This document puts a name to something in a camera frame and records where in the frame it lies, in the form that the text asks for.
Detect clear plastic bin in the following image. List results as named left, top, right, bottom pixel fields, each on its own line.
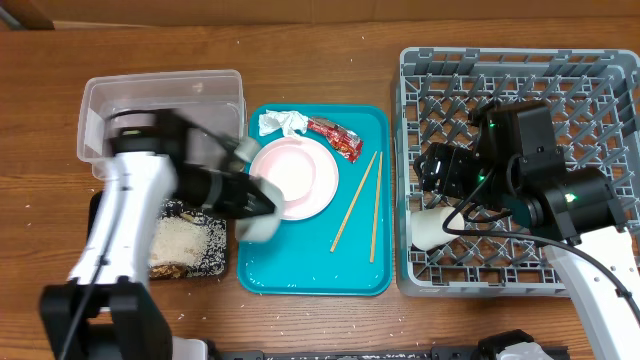
left=77, top=69, right=246, bottom=180

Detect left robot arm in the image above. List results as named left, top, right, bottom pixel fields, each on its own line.
left=39, top=109, right=284, bottom=359

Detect white napkin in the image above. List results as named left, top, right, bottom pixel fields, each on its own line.
left=258, top=110, right=310, bottom=138

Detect teal serving tray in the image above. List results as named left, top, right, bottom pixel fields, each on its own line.
left=237, top=104, right=393, bottom=296

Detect rice and food scraps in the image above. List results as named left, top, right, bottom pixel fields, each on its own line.
left=148, top=199, right=227, bottom=279

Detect right wooden chopstick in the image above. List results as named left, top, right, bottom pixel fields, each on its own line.
left=369, top=152, right=384, bottom=264

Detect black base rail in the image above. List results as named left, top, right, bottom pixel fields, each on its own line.
left=216, top=346, right=484, bottom=360

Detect pink plate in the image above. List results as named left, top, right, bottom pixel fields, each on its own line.
left=249, top=137, right=339, bottom=221

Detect red snack wrapper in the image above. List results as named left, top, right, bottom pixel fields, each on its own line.
left=307, top=117, right=363, bottom=163

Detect black plastic tray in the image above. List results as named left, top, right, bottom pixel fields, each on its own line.
left=87, top=189, right=231, bottom=281

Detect wooden chopstick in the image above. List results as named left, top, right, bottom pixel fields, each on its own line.
left=369, top=152, right=384, bottom=264
left=330, top=151, right=378, bottom=253

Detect grey bowl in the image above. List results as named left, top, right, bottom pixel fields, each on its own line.
left=235, top=178, right=284, bottom=243

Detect grey dishwasher rack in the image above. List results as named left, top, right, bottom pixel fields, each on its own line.
left=393, top=47, right=639, bottom=298

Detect left wooden chopstick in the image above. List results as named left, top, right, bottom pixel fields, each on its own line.
left=330, top=151, right=378, bottom=253

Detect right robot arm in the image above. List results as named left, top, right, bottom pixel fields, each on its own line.
left=413, top=101, right=639, bottom=359

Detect white cup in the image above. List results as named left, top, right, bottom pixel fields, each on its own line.
left=410, top=207, right=457, bottom=251

